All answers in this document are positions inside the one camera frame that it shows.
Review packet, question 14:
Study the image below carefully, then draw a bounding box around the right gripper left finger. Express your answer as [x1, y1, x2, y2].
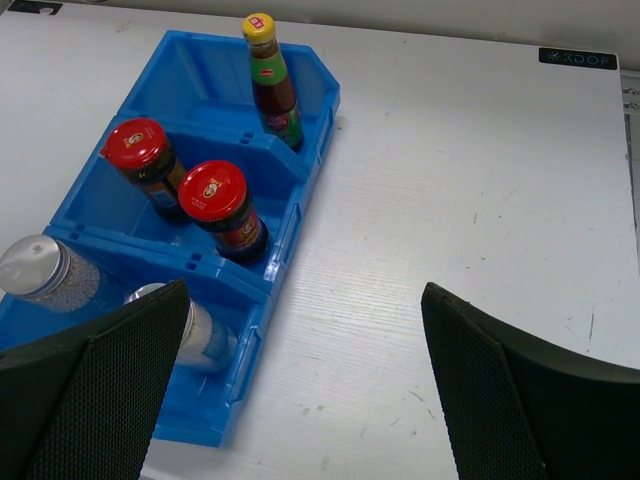
[1, 280, 190, 479]

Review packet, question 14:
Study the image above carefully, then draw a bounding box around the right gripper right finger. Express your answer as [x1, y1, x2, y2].
[421, 282, 639, 479]

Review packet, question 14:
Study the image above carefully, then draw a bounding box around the silver-top shaker can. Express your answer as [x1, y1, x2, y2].
[1, 235, 101, 313]
[122, 282, 239, 375]

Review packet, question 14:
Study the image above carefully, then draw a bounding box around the red-lid sauce jar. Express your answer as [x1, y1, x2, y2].
[178, 160, 269, 264]
[100, 117, 188, 222]

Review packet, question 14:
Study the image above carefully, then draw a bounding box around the yellow-cap sauce bottle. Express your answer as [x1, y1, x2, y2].
[242, 13, 304, 150]

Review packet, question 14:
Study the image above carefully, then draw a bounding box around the blue three-compartment plastic bin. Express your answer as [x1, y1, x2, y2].
[45, 31, 340, 447]

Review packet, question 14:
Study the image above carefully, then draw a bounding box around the right black corner label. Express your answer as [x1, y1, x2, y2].
[538, 47, 618, 70]

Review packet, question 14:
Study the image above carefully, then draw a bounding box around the black corner label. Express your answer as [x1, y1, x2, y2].
[7, 0, 63, 15]
[538, 47, 618, 70]

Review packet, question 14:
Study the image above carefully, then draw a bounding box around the left black corner label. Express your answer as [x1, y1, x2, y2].
[7, 0, 63, 15]

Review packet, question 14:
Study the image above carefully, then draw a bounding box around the right aluminium side rail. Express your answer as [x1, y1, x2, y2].
[620, 70, 640, 249]

